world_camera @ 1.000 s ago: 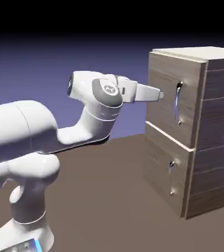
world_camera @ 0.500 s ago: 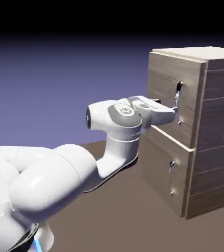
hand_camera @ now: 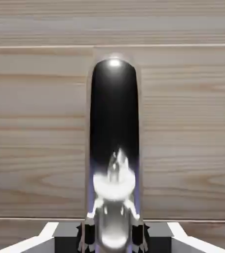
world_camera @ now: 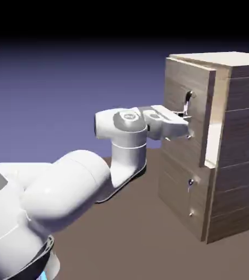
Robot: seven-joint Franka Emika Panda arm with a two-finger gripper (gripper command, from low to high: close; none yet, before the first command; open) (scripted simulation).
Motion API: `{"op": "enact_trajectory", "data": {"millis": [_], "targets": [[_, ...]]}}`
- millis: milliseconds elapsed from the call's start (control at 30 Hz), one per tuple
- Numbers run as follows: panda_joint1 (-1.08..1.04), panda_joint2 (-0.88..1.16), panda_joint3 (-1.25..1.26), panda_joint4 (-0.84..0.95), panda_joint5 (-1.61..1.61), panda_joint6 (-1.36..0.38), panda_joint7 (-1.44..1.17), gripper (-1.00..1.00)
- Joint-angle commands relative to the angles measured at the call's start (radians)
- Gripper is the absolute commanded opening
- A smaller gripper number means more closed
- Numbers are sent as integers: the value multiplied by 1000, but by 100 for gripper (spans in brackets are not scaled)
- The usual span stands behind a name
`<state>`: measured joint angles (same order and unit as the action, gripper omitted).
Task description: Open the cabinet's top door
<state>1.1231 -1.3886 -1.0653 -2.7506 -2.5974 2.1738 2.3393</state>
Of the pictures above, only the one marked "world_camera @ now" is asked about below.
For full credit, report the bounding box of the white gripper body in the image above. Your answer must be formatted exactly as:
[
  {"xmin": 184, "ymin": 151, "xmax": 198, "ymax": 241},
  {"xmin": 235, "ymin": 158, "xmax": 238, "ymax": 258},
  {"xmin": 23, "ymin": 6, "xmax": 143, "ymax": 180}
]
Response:
[{"xmin": 150, "ymin": 104, "xmax": 193, "ymax": 141}]

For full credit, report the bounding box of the long curved metal handle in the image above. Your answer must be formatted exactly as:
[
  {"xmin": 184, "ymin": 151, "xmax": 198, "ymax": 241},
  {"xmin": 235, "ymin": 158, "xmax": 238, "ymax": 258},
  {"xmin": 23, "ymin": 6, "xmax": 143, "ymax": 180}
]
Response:
[{"xmin": 182, "ymin": 90, "xmax": 197, "ymax": 140}]

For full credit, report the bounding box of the tall wood cabinet door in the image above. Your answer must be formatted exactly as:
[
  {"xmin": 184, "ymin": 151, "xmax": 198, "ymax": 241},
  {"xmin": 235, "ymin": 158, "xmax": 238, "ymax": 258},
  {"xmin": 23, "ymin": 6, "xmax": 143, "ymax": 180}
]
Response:
[{"xmin": 161, "ymin": 57, "xmax": 216, "ymax": 168}]

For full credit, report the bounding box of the light wood cabinet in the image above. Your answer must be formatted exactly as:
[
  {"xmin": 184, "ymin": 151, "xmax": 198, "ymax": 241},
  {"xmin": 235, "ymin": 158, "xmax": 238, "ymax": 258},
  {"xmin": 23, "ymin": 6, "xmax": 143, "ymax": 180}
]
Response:
[{"xmin": 157, "ymin": 51, "xmax": 249, "ymax": 244}]

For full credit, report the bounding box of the short wood cabinet door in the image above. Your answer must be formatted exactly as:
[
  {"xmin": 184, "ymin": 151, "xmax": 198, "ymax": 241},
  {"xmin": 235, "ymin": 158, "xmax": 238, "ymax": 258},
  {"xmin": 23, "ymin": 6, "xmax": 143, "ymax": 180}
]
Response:
[{"xmin": 157, "ymin": 150, "xmax": 216, "ymax": 242}]

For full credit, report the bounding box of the short curved metal handle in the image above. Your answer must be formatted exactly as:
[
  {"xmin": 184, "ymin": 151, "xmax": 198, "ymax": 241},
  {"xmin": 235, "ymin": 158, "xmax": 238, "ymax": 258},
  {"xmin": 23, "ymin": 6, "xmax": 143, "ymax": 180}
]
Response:
[{"xmin": 187, "ymin": 178, "xmax": 195, "ymax": 217}]

